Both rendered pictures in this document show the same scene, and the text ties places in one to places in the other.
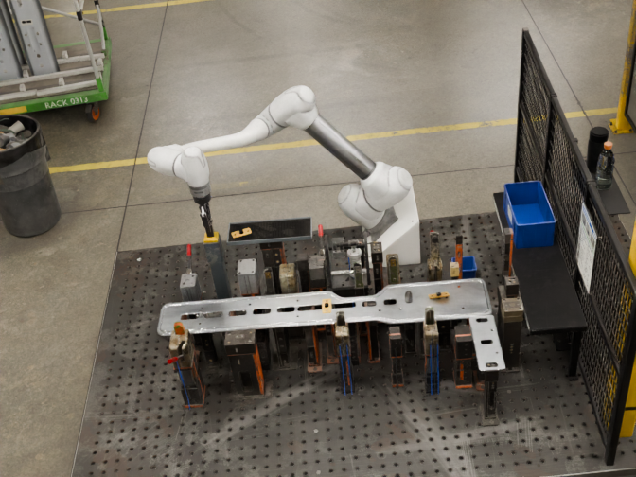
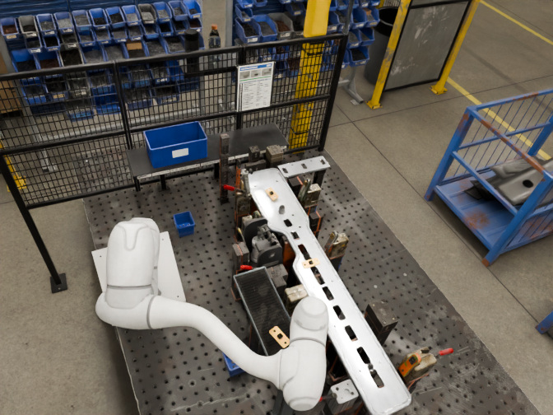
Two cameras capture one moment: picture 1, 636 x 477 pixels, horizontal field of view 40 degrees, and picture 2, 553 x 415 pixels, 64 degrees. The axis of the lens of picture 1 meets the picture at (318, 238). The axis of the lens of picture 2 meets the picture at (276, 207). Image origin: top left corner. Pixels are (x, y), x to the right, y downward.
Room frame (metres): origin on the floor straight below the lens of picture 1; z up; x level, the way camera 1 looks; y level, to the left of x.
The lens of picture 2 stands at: (3.47, 0.94, 2.68)
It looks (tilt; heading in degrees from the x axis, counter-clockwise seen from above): 47 degrees down; 237
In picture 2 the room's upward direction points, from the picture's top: 8 degrees clockwise
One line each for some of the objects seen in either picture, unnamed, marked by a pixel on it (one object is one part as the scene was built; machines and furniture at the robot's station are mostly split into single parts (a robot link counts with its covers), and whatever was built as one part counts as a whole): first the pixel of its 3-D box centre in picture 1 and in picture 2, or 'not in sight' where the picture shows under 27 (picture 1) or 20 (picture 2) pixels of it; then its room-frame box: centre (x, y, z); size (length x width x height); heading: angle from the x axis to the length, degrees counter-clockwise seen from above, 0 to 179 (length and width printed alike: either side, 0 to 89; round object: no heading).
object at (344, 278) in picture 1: (349, 281); (261, 265); (2.82, -0.12, 0.94); 0.18 x 0.13 x 0.49; 86
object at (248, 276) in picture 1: (254, 301); not in sight; (2.81, 0.31, 0.90); 0.13 x 0.10 x 0.41; 176
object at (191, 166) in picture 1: (192, 165); (309, 324); (3.00, 0.47, 1.53); 0.13 x 0.11 x 0.16; 56
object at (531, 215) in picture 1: (528, 214); (176, 144); (2.95, -0.93, 1.10); 0.30 x 0.17 x 0.13; 177
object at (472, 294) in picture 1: (322, 309); (313, 266); (2.62, 0.02, 1.00); 1.38 x 0.22 x 0.02; 86
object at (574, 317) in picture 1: (536, 256); (210, 149); (2.76, -0.91, 1.02); 0.90 x 0.22 x 0.03; 176
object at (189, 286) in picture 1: (196, 309); (335, 408); (2.83, 0.58, 0.88); 0.11 x 0.10 x 0.36; 176
